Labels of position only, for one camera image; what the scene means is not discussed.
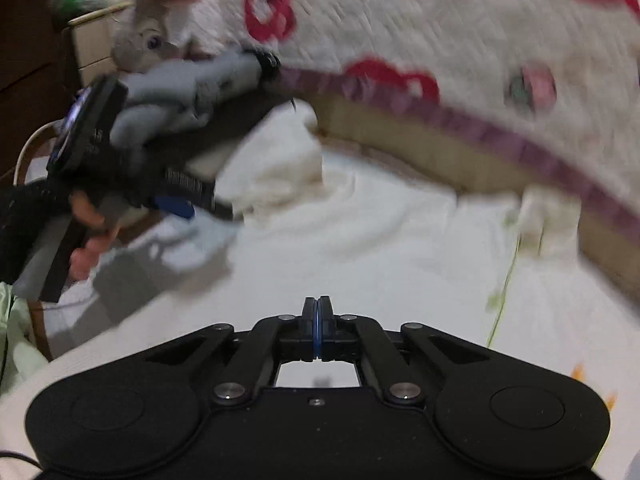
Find beige cardboard box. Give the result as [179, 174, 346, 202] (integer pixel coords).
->
[67, 2, 136, 83]

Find white flower print cloth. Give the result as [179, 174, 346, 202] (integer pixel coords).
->
[47, 150, 640, 480]

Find person's left forearm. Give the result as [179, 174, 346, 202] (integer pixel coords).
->
[0, 180, 76, 286]

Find grey folded garment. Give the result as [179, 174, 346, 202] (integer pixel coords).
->
[110, 49, 281, 146]

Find white cable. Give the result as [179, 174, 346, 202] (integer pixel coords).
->
[14, 121, 58, 186]

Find light green cloth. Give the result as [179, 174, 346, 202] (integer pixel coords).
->
[0, 282, 51, 401]

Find dark brown folded garment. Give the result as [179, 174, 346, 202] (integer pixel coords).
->
[140, 92, 281, 181]

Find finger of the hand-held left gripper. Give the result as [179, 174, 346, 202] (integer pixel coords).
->
[152, 196, 237, 223]

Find dark brown wooden cabinet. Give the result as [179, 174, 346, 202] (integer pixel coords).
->
[0, 0, 83, 176]

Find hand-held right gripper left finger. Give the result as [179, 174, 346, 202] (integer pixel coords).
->
[145, 296, 318, 407]

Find grey plush rabbit toy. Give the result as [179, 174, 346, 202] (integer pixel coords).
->
[110, 0, 206, 73]

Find person's left hand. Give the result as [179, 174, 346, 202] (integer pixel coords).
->
[69, 192, 124, 282]

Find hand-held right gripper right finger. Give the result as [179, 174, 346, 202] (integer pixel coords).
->
[317, 296, 491, 407]

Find white quilt with red prints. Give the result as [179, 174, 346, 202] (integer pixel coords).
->
[170, 0, 640, 261]

